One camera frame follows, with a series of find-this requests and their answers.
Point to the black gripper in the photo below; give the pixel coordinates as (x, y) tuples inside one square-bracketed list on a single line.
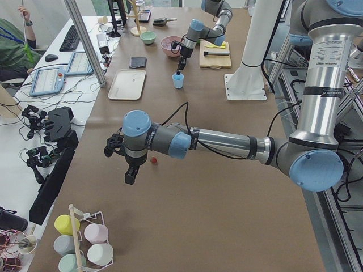
[(133, 162), (185, 51)]

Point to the clear ice cubes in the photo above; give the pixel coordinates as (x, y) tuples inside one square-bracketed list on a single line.
[(167, 43)]

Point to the light blue plastic cup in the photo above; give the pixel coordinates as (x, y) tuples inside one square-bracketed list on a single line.
[(178, 80)]

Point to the pink cup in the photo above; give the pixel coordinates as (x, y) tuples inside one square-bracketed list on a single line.
[(96, 233)]

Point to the yellow cup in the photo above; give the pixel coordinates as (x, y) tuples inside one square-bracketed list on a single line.
[(63, 225)]

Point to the white cup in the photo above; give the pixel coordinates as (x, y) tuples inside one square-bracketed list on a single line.
[(100, 254)]

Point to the grey blue cup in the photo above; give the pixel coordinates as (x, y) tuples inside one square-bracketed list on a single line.
[(64, 245)]

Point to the mint green cup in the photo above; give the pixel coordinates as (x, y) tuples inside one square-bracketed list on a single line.
[(68, 263)]

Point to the paper cup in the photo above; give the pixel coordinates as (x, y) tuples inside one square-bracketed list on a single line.
[(28, 245)]

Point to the pink bowl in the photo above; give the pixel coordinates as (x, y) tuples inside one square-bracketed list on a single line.
[(173, 52)]

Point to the steel muddler black tip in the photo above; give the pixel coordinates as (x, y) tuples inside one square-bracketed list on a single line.
[(207, 53)]

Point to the wooden cutting board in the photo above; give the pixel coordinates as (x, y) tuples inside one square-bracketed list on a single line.
[(215, 62)]

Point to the green bowl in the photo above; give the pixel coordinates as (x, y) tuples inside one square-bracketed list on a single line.
[(148, 37)]

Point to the yellow plastic knife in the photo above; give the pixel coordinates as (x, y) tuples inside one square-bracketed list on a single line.
[(210, 45)]

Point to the folded grey cloth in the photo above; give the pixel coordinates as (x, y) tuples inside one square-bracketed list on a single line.
[(137, 62)]

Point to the wooden mug tree stand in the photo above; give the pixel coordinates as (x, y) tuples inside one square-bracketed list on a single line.
[(134, 16)]

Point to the cream rabbit tray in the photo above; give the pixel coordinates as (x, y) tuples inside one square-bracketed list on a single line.
[(127, 85)]

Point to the black device on desk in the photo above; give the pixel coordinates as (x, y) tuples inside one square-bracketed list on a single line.
[(50, 168)]

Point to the blue teach pendant far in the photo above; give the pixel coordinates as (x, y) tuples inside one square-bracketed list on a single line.
[(79, 65)]

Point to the blue teach pendant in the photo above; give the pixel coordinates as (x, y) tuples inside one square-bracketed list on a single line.
[(79, 65), (47, 81)]

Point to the black keyboard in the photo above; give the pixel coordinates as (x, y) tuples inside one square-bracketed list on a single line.
[(71, 40)]

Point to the blue teach pendant near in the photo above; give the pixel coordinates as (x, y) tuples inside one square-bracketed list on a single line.
[(47, 81)]

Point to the black computer mouse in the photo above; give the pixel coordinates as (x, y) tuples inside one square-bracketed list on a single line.
[(50, 58)]

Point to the seated person green shirt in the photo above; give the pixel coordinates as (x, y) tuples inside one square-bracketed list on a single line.
[(18, 55)]

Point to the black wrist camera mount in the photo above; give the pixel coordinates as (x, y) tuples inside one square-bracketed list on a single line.
[(115, 145)]

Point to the white wire cup rack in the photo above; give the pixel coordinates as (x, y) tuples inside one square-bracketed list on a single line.
[(79, 221)]

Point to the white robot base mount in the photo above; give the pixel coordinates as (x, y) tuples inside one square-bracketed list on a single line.
[(247, 82)]

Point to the aluminium frame post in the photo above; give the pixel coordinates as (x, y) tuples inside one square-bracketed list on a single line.
[(77, 19)]

